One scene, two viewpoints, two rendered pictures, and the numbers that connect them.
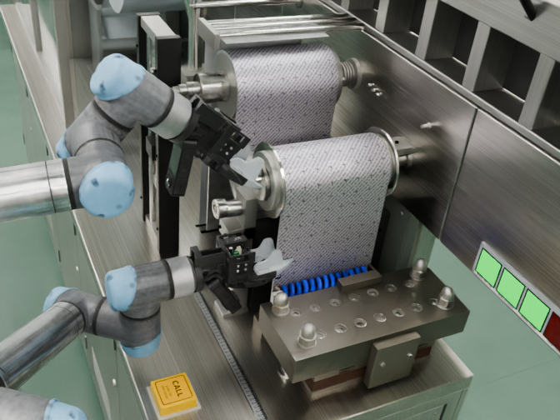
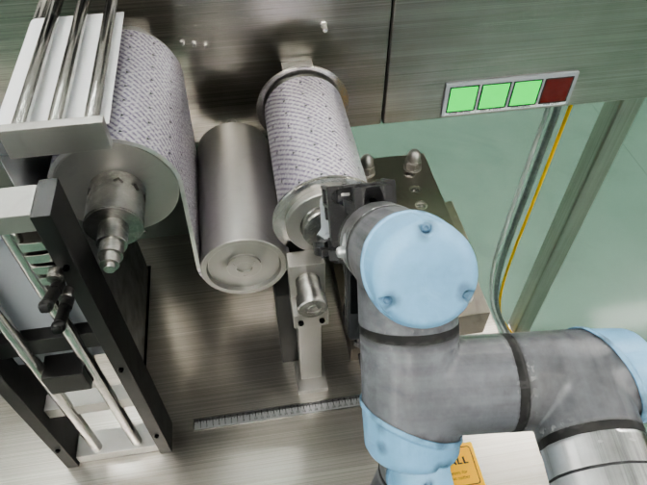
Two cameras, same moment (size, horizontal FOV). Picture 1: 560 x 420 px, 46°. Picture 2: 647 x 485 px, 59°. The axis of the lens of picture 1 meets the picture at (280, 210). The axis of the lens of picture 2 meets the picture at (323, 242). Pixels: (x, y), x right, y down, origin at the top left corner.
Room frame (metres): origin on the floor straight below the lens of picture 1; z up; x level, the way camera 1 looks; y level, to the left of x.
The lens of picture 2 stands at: (0.91, 0.53, 1.80)
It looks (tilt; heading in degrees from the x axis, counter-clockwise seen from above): 49 degrees down; 290
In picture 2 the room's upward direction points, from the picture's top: straight up
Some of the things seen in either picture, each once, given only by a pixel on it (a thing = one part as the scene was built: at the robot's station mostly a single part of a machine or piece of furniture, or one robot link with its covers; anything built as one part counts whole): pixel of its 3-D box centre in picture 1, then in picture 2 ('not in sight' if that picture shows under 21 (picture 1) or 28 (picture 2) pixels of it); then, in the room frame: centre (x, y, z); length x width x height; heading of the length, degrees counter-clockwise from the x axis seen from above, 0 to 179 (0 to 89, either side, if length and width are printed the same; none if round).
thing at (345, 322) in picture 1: (364, 317); (408, 239); (1.00, -0.20, 1.00); 0.40 x 0.16 x 0.06; 119
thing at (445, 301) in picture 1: (447, 295); (413, 159); (1.04, -0.36, 1.05); 0.04 x 0.04 x 0.04
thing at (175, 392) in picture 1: (173, 393); (455, 470); (0.83, 0.16, 0.91); 0.07 x 0.07 x 0.02; 29
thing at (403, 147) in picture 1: (398, 145); (298, 72); (1.23, -0.23, 1.28); 0.06 x 0.05 x 0.02; 119
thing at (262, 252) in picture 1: (267, 250); not in sight; (1.04, 0.01, 1.11); 0.09 x 0.03 x 0.06; 120
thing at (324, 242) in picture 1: (327, 244); not in sight; (1.09, -0.11, 1.11); 0.23 x 0.01 x 0.18; 119
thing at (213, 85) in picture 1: (211, 87); (116, 208); (1.29, 0.17, 1.34); 0.06 x 0.06 x 0.06; 29
